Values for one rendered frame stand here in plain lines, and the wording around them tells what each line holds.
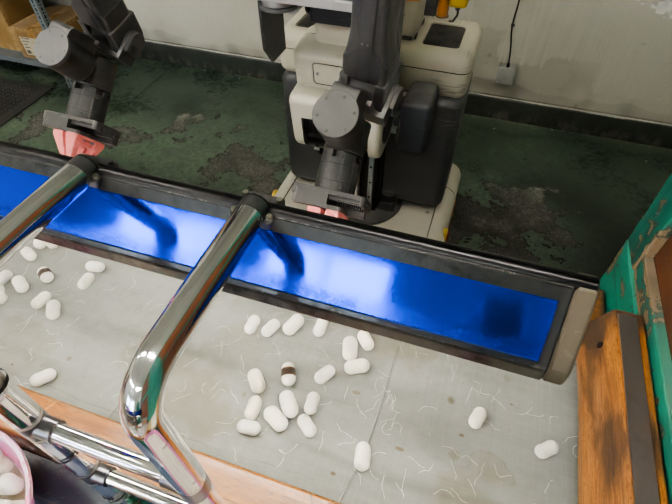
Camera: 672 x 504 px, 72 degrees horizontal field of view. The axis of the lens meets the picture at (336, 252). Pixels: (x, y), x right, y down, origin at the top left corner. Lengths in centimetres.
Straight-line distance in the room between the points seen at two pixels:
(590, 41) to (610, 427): 210
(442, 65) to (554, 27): 124
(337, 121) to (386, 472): 43
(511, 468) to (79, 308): 67
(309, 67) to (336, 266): 81
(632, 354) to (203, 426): 53
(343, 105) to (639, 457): 49
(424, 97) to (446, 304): 93
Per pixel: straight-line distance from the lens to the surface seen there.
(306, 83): 114
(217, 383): 69
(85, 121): 86
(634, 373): 64
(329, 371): 66
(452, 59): 131
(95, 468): 57
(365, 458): 61
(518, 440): 68
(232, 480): 61
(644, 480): 58
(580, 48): 254
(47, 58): 84
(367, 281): 33
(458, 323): 34
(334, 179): 63
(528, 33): 251
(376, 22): 59
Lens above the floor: 134
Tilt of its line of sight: 48 degrees down
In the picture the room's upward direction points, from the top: straight up
